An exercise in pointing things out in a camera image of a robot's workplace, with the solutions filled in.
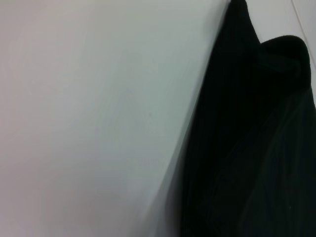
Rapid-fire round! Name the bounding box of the black shirt with FREE print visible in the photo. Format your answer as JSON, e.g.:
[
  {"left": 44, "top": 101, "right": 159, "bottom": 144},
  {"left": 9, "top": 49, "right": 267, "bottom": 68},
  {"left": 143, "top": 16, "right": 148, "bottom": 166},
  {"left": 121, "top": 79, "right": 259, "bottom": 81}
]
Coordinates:
[{"left": 179, "top": 0, "right": 316, "bottom": 237}]

